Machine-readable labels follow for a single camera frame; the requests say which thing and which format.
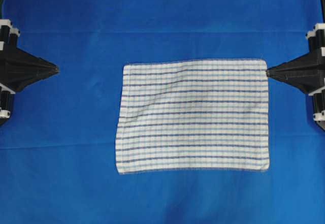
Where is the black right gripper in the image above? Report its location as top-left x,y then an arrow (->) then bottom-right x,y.
266,23 -> 324,130

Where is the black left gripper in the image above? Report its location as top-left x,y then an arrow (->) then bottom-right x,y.
1,19 -> 59,126

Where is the blue white striped towel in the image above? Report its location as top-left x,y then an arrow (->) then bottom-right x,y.
115,58 -> 270,174

